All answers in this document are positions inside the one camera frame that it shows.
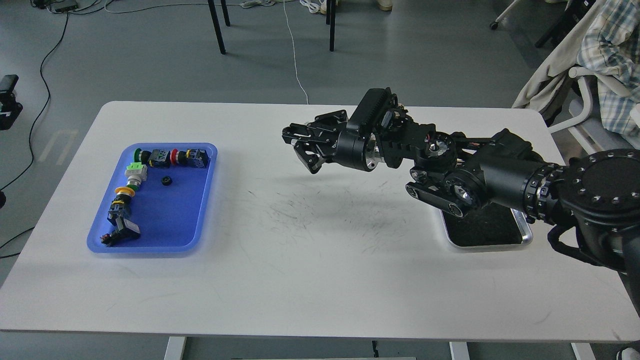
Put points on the yellow push button switch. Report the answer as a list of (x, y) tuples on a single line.
[(120, 205)]

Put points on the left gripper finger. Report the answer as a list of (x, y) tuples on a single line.
[(10, 107)]

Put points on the green push button switch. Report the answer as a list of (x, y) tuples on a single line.
[(158, 158)]

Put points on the blue plastic tray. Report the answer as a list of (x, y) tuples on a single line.
[(169, 217)]

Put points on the silver metal tray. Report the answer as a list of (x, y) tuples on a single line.
[(493, 228)]

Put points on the red push button switch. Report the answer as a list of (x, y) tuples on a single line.
[(192, 157)]

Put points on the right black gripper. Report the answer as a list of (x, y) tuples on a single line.
[(316, 143)]

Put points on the small black gear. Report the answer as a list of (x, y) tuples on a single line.
[(166, 180)]

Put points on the light green button switch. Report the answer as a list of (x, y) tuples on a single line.
[(135, 174)]

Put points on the beige cloth on chair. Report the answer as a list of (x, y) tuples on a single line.
[(549, 85)]

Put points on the plaid shirt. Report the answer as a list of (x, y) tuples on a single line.
[(610, 47)]

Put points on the black table legs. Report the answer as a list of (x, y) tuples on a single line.
[(221, 18)]

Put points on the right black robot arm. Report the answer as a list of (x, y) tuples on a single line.
[(592, 203)]

